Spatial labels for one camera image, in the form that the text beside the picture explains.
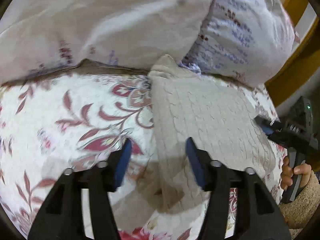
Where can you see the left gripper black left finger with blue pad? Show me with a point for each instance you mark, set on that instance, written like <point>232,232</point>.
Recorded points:
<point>61,215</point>

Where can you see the beige knitted small garment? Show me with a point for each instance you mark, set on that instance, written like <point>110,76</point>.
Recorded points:
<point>219,119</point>

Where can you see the beige fleece sleeve forearm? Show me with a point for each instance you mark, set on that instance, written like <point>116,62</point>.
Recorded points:
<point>299,212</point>

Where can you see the person's right hand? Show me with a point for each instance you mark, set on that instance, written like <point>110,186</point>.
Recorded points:
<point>287,174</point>

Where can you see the white floral bed sheet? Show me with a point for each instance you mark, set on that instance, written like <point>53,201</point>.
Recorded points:
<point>75,121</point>

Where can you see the lavender print pillow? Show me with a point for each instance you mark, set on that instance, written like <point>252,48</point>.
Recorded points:
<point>248,40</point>

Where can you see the pink tree print pillow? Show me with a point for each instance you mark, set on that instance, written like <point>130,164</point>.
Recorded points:
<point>42,36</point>

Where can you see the wooden bed frame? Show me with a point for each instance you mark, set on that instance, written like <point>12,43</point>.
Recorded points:
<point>301,70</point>

